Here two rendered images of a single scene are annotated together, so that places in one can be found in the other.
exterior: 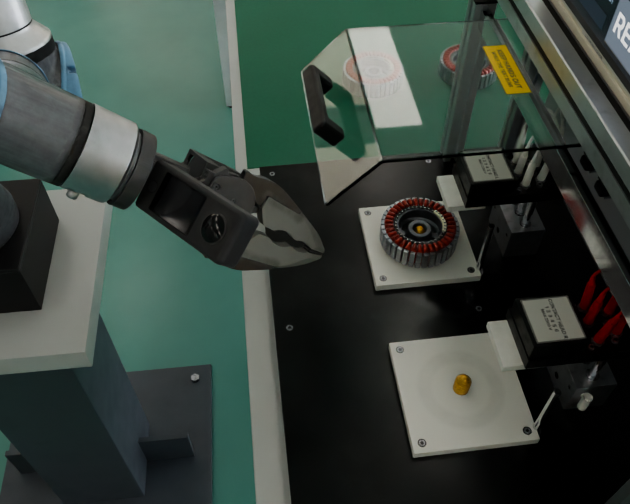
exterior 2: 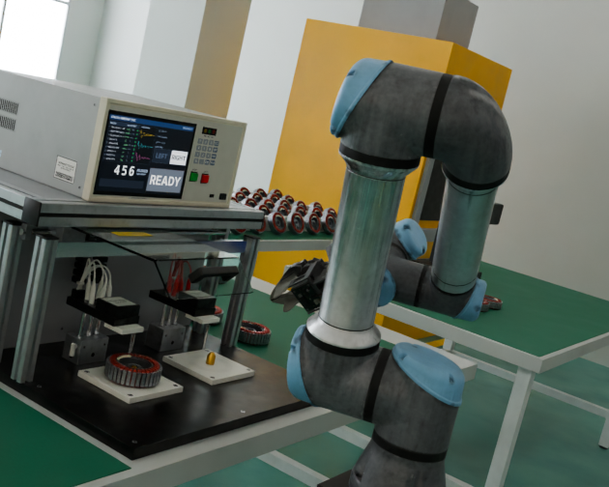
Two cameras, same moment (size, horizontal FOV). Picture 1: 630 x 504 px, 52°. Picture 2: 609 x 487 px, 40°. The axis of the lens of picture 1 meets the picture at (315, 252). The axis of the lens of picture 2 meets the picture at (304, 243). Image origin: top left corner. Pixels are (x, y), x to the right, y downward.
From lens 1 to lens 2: 2.02 m
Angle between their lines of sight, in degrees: 111
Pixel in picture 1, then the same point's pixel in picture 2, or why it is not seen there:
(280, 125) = (54, 465)
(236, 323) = not seen: outside the picture
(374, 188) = (96, 401)
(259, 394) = (282, 423)
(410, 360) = (214, 374)
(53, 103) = not seen: hidden behind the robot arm
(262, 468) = (308, 415)
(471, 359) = (190, 361)
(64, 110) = not seen: hidden behind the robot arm
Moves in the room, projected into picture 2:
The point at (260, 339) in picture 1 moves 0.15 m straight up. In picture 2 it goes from (255, 429) to (272, 358)
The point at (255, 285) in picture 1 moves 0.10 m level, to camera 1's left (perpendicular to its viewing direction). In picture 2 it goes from (226, 439) to (263, 462)
